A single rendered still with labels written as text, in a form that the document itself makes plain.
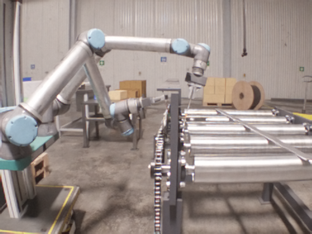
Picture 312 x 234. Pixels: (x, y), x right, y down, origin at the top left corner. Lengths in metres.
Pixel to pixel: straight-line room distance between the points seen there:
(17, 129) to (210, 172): 0.84
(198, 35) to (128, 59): 3.54
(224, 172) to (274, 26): 11.93
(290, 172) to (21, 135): 1.15
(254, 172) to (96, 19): 11.83
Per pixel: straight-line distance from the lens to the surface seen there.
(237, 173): 0.93
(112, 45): 1.52
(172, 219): 1.01
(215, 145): 1.19
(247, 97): 7.87
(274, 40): 12.56
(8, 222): 1.74
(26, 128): 1.16
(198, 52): 1.52
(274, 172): 0.98
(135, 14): 11.96
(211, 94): 8.83
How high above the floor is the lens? 1.23
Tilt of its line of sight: 11 degrees down
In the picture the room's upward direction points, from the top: straight up
